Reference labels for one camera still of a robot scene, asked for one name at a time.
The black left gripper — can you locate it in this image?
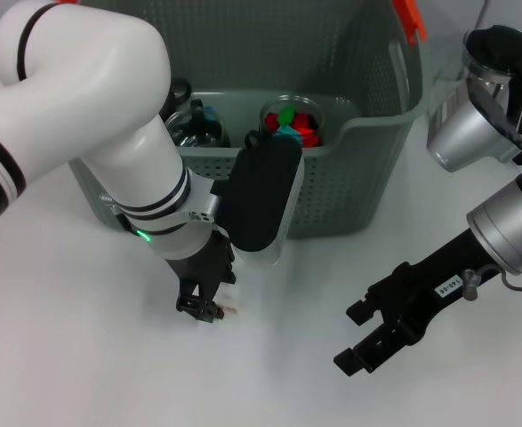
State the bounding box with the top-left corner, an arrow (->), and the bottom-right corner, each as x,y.
165,230 -> 238,325

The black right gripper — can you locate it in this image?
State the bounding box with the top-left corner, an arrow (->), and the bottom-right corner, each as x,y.
333,228 -> 498,378

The clear white toy brick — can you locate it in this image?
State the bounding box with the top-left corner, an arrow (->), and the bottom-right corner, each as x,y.
218,286 -> 241,316

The teal square toy brick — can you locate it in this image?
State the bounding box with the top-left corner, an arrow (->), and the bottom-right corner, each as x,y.
274,125 -> 304,146

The red sloped toy brick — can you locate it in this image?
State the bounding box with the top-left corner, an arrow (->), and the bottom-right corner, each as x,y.
299,128 -> 323,148

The grey perforated storage basket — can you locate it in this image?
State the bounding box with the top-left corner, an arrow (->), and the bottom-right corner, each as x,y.
67,0 -> 431,239

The black clay teapot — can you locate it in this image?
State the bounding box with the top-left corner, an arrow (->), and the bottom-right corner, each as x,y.
165,77 -> 194,117

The glass pitcher with black handle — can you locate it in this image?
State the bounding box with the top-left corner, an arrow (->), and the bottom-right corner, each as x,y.
427,25 -> 522,152

